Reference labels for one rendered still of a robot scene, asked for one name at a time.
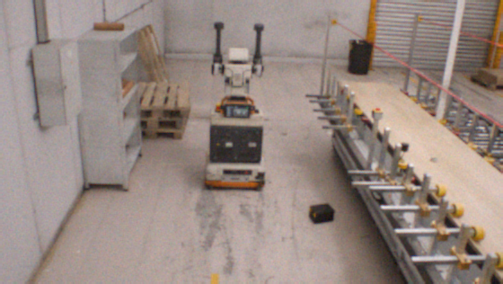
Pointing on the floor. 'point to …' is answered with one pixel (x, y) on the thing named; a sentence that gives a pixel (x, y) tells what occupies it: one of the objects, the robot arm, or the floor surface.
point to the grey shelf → (119, 66)
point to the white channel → (450, 58)
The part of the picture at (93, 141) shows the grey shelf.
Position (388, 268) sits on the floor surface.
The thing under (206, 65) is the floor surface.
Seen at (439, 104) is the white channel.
